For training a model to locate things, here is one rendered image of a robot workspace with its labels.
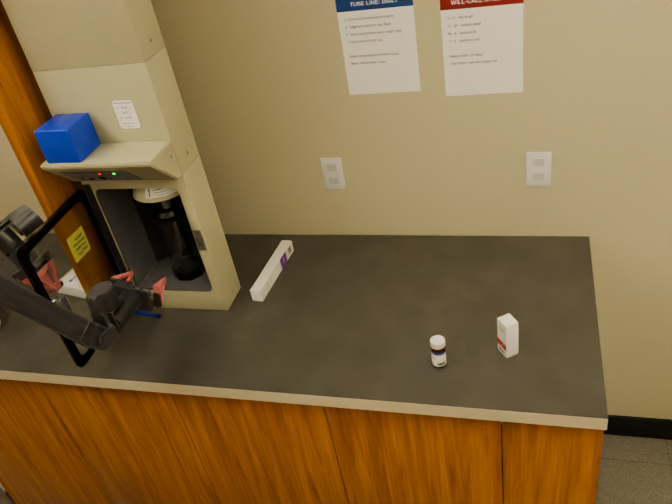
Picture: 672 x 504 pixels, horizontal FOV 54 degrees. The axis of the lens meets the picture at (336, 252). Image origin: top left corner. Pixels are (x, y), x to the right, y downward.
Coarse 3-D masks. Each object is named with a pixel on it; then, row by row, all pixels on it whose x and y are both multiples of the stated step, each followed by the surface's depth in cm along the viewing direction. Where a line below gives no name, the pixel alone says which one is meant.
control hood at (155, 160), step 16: (112, 144) 168; (128, 144) 166; (144, 144) 165; (160, 144) 163; (96, 160) 162; (112, 160) 160; (128, 160) 158; (144, 160) 157; (160, 160) 160; (176, 160) 167; (64, 176) 172; (144, 176) 167; (160, 176) 166; (176, 176) 167
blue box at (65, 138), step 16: (48, 128) 159; (64, 128) 158; (80, 128) 161; (48, 144) 161; (64, 144) 159; (80, 144) 161; (96, 144) 167; (48, 160) 164; (64, 160) 162; (80, 160) 162
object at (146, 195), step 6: (138, 192) 181; (144, 192) 180; (150, 192) 179; (156, 192) 179; (162, 192) 179; (168, 192) 180; (174, 192) 180; (138, 198) 182; (144, 198) 180; (150, 198) 180; (156, 198) 180; (162, 198) 180; (168, 198) 180
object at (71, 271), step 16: (80, 208) 178; (64, 224) 172; (80, 224) 178; (48, 240) 166; (64, 240) 172; (80, 240) 178; (96, 240) 185; (32, 256) 160; (48, 256) 166; (64, 256) 172; (80, 256) 178; (96, 256) 185; (48, 272) 166; (64, 272) 172; (80, 272) 178; (96, 272) 185; (112, 272) 192; (48, 288) 166; (64, 288) 172; (80, 288) 178; (80, 304) 178; (80, 352) 178
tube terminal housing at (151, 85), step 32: (128, 64) 154; (160, 64) 159; (64, 96) 164; (96, 96) 162; (128, 96) 160; (160, 96) 159; (96, 128) 168; (160, 128) 163; (192, 160) 175; (192, 192) 175; (192, 224) 180; (224, 256) 194; (224, 288) 194
